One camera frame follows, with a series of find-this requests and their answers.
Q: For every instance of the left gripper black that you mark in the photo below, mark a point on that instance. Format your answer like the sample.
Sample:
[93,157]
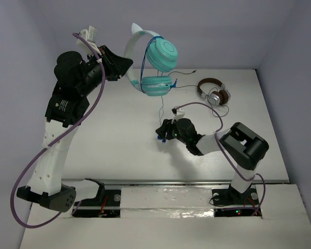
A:
[108,63]

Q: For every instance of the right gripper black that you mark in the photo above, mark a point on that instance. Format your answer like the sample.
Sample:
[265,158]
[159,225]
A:
[167,126]

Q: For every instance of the teal cat-ear headphones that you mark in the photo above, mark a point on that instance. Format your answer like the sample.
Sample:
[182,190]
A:
[160,53]

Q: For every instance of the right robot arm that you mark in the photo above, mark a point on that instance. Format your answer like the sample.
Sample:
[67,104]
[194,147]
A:
[239,142]

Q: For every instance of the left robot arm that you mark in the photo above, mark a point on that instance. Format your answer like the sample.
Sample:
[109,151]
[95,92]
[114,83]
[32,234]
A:
[68,107]

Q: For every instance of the brown silver headphones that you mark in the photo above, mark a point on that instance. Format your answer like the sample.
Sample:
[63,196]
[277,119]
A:
[218,97]

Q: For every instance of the white foam board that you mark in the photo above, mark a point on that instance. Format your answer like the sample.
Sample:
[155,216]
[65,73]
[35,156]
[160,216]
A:
[284,224]

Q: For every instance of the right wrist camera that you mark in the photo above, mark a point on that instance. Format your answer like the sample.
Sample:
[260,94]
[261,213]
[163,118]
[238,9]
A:
[178,113]

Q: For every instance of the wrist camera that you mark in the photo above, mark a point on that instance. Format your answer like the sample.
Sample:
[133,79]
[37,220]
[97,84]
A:
[88,34]
[178,113]

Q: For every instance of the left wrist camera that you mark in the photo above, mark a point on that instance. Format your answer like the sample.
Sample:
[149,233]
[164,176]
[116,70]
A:
[88,34]

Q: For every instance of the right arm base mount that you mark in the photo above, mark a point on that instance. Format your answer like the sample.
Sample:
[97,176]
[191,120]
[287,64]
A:
[226,205]

